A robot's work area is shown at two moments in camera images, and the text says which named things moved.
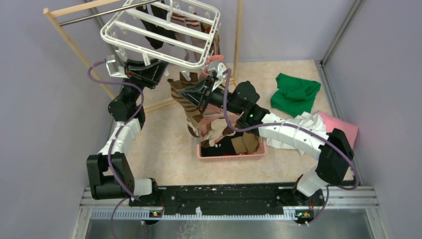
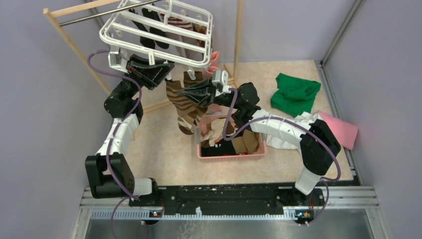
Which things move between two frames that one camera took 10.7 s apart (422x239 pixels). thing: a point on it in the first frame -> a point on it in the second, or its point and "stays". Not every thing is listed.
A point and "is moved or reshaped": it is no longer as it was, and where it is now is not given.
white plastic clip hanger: (178, 34) stays
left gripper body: (131, 79) stays
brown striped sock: (193, 113) is moved or reshaped
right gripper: (196, 93) stays
